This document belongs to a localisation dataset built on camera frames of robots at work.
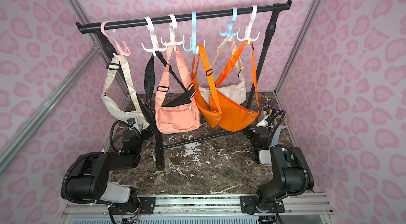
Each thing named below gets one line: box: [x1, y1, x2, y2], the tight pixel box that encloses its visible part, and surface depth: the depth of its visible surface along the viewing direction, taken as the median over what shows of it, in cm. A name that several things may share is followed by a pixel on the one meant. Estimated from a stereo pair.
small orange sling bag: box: [191, 43, 223, 129], surface depth 73 cm
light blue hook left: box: [182, 11, 199, 55], surface depth 54 cm
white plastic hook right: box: [236, 5, 261, 45], surface depth 57 cm
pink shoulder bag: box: [154, 44, 201, 134], surface depth 76 cm
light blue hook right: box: [218, 6, 239, 38], surface depth 59 cm
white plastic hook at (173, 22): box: [160, 13, 185, 51], surface depth 49 cm
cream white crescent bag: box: [198, 36, 247, 101], surface depth 79 cm
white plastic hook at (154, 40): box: [141, 16, 168, 57], surface depth 53 cm
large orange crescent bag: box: [213, 40, 261, 133], surface depth 87 cm
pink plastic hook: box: [100, 21, 131, 57], surface depth 52 cm
